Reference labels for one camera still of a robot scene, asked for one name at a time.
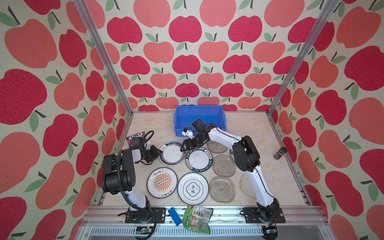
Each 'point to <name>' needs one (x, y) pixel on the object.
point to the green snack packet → (197, 218)
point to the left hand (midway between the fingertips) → (163, 152)
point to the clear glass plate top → (215, 147)
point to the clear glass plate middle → (224, 165)
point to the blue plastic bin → (184, 116)
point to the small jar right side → (280, 153)
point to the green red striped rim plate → (172, 155)
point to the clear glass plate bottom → (222, 189)
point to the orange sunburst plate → (162, 183)
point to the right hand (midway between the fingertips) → (187, 148)
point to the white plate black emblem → (193, 188)
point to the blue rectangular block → (175, 216)
